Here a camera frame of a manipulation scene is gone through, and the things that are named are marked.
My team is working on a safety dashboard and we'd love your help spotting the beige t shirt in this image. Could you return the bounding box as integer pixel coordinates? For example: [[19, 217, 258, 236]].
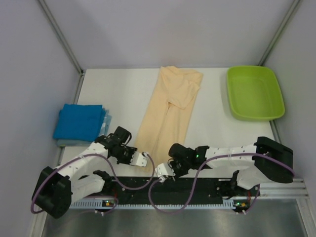
[[135, 66, 203, 173]]

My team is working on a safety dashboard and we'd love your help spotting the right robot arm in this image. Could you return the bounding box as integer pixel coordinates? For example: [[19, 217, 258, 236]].
[[168, 136, 295, 196]]

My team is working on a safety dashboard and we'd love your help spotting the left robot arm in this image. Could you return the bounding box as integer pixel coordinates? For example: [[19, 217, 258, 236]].
[[30, 126, 137, 219]]

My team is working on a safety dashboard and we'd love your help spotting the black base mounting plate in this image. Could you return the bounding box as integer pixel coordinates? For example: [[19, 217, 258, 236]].
[[90, 178, 257, 205]]

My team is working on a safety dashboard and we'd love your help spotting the folded light blue striped shirt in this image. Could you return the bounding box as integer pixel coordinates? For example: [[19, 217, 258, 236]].
[[56, 109, 112, 147]]

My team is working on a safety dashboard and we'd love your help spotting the folded blue t shirt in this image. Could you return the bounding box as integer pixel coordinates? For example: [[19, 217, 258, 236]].
[[53, 104, 105, 142]]

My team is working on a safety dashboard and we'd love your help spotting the green plastic bin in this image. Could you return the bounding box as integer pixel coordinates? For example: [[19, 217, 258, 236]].
[[227, 65, 285, 121]]

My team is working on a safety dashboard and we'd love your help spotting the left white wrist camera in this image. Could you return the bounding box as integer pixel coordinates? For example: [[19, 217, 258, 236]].
[[130, 152, 149, 167]]

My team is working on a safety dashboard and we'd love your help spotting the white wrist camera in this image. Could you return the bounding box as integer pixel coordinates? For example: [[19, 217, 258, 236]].
[[155, 162, 175, 183], [130, 152, 149, 167]]

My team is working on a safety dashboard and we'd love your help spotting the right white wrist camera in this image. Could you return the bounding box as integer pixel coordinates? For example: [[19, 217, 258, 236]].
[[155, 162, 175, 183]]

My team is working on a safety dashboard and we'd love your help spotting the grey slotted cable duct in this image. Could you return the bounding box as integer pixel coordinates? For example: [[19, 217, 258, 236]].
[[70, 199, 249, 210]]

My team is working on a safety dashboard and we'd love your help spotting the aluminium frame rail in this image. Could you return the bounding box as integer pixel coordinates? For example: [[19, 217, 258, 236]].
[[84, 179, 307, 200]]

